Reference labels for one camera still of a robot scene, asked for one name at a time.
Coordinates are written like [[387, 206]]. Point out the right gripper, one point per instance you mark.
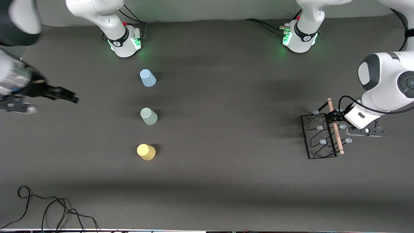
[[36, 89]]

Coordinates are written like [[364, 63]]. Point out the yellow plastic cup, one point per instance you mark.
[[146, 152]]

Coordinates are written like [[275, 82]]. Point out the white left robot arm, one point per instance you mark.
[[385, 81]]

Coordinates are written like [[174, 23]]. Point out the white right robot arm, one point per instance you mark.
[[97, 9]]

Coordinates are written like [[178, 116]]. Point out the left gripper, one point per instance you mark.
[[335, 116]]

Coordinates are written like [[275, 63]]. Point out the light blue plastic cup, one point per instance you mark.
[[147, 78]]

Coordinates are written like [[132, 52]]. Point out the pale green plastic cup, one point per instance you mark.
[[148, 116]]

